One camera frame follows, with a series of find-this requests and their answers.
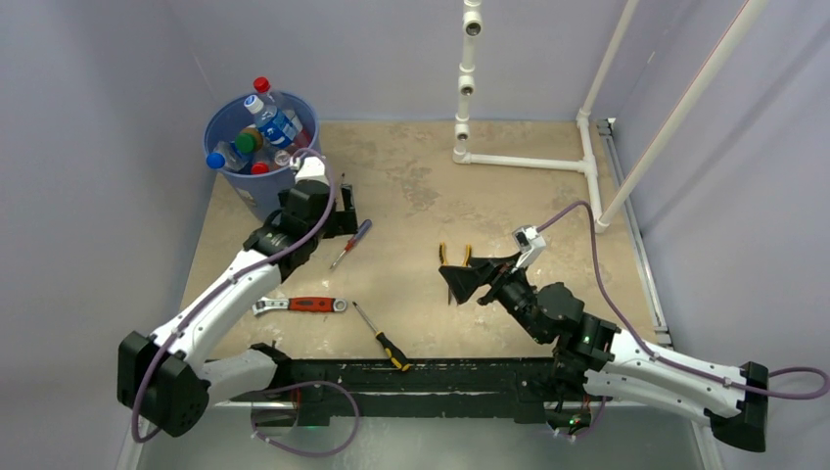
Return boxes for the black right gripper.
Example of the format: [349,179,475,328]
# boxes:
[439,249,547,344]

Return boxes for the orange tea bottle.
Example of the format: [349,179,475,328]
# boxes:
[273,150,293,167]

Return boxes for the blue plastic bin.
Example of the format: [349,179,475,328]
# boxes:
[203,96,295,220]

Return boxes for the Starbucks bottle green cap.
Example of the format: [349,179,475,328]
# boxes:
[234,126,264,155]

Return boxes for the small clear bottle blue cap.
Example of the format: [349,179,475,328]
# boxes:
[205,141,252,173]

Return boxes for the clear bottle red label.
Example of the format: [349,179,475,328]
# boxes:
[253,76,304,133]

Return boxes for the clear bottle white cap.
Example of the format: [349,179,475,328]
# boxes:
[244,95,298,149]

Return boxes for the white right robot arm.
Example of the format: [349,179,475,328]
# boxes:
[438,257,769,452]

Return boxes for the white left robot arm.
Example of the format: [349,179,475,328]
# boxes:
[116,178,336,444]

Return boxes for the blue red screwdriver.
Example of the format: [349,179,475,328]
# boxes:
[330,219,373,270]

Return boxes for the yellow handled pliers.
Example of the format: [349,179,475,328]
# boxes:
[438,242,474,306]

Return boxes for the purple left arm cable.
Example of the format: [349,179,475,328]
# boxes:
[130,147,361,458]

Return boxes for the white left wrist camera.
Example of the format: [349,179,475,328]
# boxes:
[290,155,330,186]

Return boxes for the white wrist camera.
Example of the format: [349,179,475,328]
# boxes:
[512,225,547,269]
[290,155,330,186]

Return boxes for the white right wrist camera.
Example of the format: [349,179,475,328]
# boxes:
[512,225,547,269]

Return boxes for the red handled adjustable wrench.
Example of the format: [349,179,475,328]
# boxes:
[252,297,348,316]

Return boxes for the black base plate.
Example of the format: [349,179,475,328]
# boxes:
[238,357,592,433]

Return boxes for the overhead white camera mount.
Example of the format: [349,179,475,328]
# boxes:
[452,0,483,164]

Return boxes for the white pipe frame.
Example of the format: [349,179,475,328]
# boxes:
[462,1,771,233]

